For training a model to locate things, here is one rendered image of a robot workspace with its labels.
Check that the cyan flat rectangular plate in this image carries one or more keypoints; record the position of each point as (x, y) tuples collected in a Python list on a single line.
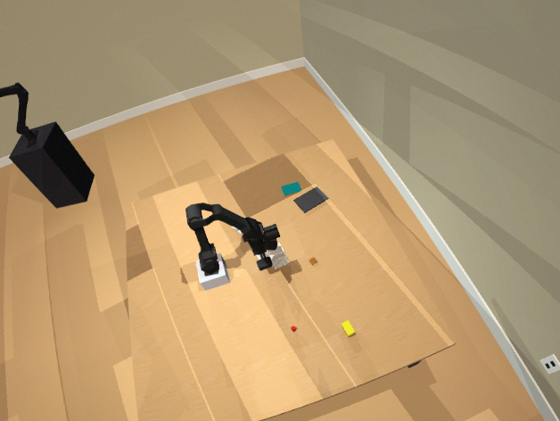
[(291, 188)]

